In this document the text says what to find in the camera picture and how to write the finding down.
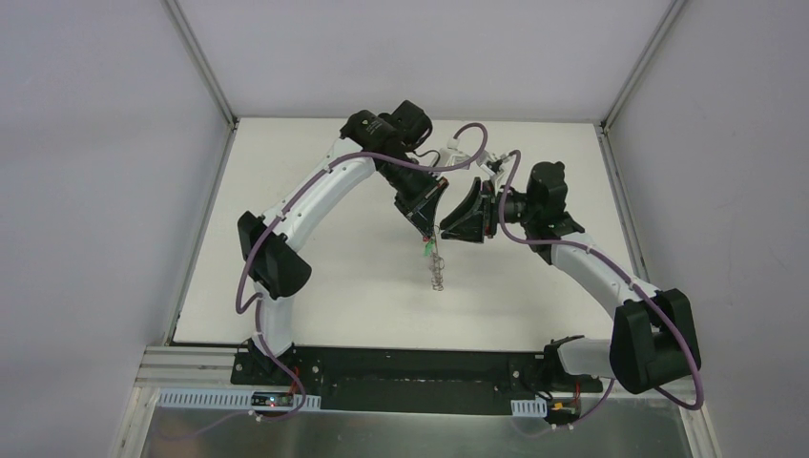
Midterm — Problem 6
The green headed key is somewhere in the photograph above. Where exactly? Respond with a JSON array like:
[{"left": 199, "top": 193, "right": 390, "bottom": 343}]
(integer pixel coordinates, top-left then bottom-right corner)
[{"left": 424, "top": 239, "right": 435, "bottom": 257}]

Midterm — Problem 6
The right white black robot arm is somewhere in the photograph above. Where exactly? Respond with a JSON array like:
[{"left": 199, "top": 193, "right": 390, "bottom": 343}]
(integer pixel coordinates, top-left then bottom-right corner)
[{"left": 439, "top": 162, "right": 701, "bottom": 394}]

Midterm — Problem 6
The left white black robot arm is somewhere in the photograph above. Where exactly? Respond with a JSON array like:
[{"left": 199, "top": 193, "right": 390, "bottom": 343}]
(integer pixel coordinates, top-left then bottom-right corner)
[{"left": 237, "top": 100, "right": 447, "bottom": 386}]

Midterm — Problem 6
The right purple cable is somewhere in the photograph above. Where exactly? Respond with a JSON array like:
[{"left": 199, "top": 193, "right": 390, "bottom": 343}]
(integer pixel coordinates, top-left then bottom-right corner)
[{"left": 497, "top": 149, "right": 705, "bottom": 437}]

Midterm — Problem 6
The purple cable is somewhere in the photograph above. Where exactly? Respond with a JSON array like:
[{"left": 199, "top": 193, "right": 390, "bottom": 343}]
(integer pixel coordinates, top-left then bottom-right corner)
[
  {"left": 235, "top": 122, "right": 489, "bottom": 424},
  {"left": 497, "top": 149, "right": 705, "bottom": 437}
]

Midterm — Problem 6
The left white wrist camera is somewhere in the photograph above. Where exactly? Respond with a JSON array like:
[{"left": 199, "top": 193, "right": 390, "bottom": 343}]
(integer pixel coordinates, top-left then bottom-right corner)
[{"left": 436, "top": 138, "right": 470, "bottom": 173}]

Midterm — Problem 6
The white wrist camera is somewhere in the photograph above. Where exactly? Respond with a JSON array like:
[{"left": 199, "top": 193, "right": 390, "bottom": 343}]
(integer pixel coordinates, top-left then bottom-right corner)
[
  {"left": 436, "top": 138, "right": 470, "bottom": 173},
  {"left": 475, "top": 151, "right": 513, "bottom": 187}
]

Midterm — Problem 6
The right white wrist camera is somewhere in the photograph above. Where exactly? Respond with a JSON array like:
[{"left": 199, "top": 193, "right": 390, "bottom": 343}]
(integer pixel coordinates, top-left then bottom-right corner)
[{"left": 475, "top": 151, "right": 513, "bottom": 187}]

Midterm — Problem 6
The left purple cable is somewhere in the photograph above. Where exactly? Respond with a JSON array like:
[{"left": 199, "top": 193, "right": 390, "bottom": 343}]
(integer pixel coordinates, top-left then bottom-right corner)
[{"left": 235, "top": 122, "right": 489, "bottom": 424}]

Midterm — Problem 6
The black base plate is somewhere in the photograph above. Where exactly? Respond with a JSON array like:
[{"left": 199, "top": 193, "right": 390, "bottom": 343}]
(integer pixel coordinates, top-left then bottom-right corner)
[{"left": 230, "top": 343, "right": 604, "bottom": 424}]

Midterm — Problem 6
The right white cable duct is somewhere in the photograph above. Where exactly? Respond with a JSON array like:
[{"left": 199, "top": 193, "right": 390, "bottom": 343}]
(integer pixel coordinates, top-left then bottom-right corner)
[{"left": 510, "top": 397, "right": 548, "bottom": 418}]

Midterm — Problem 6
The white cable duct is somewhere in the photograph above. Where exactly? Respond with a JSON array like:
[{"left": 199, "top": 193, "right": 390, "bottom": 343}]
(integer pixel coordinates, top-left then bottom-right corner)
[
  {"left": 510, "top": 397, "right": 548, "bottom": 418},
  {"left": 156, "top": 388, "right": 322, "bottom": 412}
]

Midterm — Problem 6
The aluminium frame rail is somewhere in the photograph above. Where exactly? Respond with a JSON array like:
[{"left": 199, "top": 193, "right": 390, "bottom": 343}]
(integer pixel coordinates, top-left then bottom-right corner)
[{"left": 134, "top": 345, "right": 704, "bottom": 401}]

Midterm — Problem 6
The left white cable duct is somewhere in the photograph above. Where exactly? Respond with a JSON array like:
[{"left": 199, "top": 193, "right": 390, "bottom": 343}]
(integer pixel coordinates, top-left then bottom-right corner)
[{"left": 156, "top": 388, "right": 322, "bottom": 412}]

